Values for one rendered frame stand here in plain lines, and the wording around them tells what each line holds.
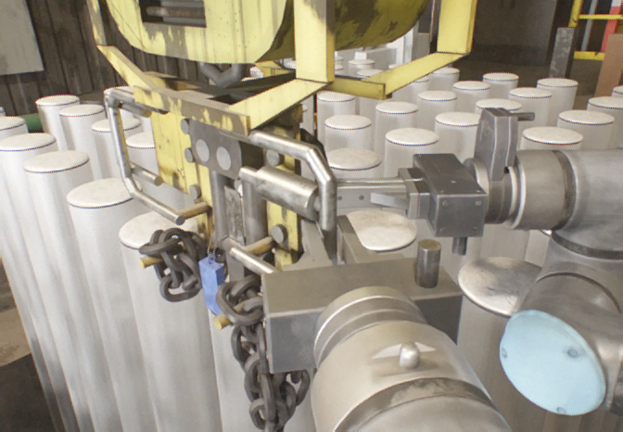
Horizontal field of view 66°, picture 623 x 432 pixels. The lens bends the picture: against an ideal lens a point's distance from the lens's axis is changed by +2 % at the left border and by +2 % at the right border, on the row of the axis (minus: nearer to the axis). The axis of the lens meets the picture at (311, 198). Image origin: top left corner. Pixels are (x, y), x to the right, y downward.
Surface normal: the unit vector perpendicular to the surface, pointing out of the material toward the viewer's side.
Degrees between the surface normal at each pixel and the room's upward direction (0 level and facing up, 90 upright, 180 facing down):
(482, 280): 4
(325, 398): 65
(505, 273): 2
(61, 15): 90
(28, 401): 90
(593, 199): 80
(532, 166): 33
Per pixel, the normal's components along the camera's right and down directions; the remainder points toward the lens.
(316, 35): -0.72, 0.29
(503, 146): -0.01, 0.40
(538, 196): -0.02, 0.18
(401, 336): -0.01, -0.92
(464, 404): 0.30, -0.89
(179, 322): 0.37, 0.37
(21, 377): 0.70, 0.28
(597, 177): -0.02, -0.28
